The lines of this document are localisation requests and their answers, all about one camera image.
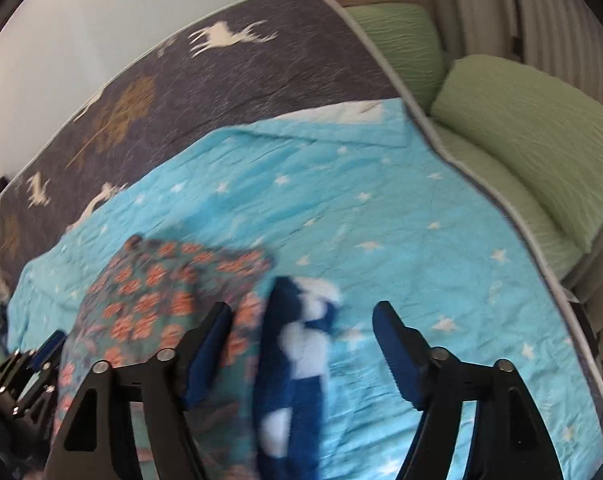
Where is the turquoise star quilt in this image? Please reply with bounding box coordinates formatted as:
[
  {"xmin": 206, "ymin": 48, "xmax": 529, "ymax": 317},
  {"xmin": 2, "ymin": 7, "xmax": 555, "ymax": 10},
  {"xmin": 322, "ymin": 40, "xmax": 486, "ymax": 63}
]
[{"xmin": 6, "ymin": 99, "xmax": 603, "ymax": 480}]

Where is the green bench cushion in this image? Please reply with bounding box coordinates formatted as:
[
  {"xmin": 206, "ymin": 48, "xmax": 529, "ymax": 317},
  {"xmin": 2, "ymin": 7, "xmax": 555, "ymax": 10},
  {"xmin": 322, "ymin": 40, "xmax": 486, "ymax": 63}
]
[{"xmin": 431, "ymin": 122, "xmax": 595, "ymax": 291}]

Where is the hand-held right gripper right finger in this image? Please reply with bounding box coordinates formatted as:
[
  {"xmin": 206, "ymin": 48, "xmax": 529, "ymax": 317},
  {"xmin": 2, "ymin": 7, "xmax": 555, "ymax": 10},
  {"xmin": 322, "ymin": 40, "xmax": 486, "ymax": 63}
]
[{"xmin": 373, "ymin": 301, "xmax": 565, "ymax": 480}]

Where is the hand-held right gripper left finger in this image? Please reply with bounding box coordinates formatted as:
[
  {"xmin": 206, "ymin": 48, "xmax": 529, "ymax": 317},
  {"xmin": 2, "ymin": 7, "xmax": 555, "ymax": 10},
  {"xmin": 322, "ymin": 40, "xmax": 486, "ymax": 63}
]
[{"xmin": 45, "ymin": 301, "xmax": 233, "ymax": 480}]

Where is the navy star fleece garment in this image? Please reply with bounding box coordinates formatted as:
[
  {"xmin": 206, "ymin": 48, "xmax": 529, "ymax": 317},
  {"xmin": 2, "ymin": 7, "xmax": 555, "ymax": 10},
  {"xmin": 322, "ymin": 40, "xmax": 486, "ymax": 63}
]
[{"xmin": 254, "ymin": 275, "xmax": 343, "ymax": 480}]

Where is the floral shirt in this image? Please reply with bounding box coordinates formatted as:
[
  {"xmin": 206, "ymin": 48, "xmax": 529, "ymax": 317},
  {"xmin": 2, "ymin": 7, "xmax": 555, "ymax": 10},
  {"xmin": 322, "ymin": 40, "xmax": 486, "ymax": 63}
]
[{"xmin": 51, "ymin": 234, "xmax": 277, "ymax": 466}]

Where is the green pillow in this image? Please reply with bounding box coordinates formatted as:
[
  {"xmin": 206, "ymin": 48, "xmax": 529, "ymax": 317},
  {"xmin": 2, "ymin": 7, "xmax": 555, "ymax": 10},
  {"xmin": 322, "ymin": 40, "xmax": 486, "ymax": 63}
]
[
  {"xmin": 430, "ymin": 55, "xmax": 603, "ymax": 254},
  {"xmin": 342, "ymin": 2, "xmax": 446, "ymax": 114}
]

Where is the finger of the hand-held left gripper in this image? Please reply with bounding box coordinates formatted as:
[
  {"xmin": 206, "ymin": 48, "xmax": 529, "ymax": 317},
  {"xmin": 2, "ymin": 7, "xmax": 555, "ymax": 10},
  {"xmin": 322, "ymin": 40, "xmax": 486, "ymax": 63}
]
[
  {"xmin": 28, "ymin": 330, "xmax": 68, "ymax": 369},
  {"xmin": 0, "ymin": 352, "xmax": 58, "ymax": 421}
]

